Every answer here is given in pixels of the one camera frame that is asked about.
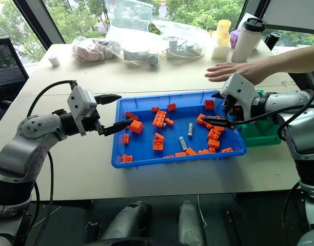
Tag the small white cup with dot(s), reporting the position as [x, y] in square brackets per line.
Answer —
[54, 60]

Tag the white tumbler with black lid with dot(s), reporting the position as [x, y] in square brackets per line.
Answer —
[245, 43]

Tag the blue plastic tray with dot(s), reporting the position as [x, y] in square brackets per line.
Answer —
[146, 159]

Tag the grey round cap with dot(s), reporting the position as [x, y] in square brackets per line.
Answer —
[153, 59]

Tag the clear crumpled plastic bag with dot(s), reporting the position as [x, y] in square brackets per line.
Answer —
[187, 33]

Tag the black window frame post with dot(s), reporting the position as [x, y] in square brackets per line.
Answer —
[39, 23]
[287, 15]

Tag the green plastic bin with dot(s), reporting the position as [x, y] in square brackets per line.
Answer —
[259, 133]

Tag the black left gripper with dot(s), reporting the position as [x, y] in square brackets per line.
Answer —
[91, 121]

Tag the grey toy brick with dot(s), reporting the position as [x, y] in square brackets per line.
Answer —
[182, 143]
[190, 129]

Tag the white grey cylinder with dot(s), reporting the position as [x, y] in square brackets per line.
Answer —
[136, 54]

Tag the large clear zip bag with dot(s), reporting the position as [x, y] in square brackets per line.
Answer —
[128, 23]

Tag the white power strip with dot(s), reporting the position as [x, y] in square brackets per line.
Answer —
[184, 51]

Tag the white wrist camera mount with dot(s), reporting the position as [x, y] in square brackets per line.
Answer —
[240, 88]
[78, 102]

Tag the clear bag with pink contents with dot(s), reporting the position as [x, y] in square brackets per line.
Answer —
[91, 50]

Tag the orange plastic part with hole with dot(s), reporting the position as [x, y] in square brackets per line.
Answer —
[212, 150]

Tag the person's bare hand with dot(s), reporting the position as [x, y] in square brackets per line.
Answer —
[231, 69]

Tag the black mesh office chair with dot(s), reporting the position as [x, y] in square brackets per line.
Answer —
[5, 69]

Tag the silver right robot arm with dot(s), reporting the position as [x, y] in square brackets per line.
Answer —
[285, 101]

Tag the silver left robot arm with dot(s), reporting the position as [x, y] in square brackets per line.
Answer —
[23, 143]

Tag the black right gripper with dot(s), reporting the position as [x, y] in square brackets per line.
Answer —
[231, 103]

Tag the grey rounded robot leg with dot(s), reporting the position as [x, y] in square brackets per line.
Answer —
[126, 220]
[190, 223]

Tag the person's bare forearm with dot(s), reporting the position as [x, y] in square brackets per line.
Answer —
[287, 62]

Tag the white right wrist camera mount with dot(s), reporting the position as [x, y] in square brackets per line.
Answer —
[240, 88]

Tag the orange 2x4 studded brick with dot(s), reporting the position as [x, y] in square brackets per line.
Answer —
[159, 118]

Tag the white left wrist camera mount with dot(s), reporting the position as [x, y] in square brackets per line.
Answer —
[78, 102]

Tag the pale yellow plastic cup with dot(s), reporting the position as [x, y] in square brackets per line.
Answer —
[223, 40]

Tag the flat orange building block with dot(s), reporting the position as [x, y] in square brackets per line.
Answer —
[168, 156]

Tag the black bottle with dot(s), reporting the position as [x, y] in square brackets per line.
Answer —
[272, 39]

